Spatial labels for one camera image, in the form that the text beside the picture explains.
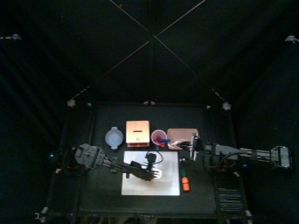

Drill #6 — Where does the pale blue plastic bowl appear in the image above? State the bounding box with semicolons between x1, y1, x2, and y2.
103;126;125;151

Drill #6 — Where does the pink cutting board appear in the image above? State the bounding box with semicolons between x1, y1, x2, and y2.
165;128;200;151

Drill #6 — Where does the white rectangular mat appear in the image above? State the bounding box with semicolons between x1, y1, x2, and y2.
120;150;181;197

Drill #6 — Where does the red plastic cup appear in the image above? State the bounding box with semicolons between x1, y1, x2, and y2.
149;129;169;147

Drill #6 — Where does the orange toy carrot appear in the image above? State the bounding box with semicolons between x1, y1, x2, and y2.
180;168;192;193

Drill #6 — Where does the white printed label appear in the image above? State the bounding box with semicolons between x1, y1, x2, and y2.
216;187;244;216

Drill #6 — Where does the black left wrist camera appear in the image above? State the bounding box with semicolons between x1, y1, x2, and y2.
144;151;157;170

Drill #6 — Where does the black camera cable loop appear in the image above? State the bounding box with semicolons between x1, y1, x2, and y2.
153;150;164;165

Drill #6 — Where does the thin diagonal cord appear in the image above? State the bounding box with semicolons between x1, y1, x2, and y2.
106;0;228;103

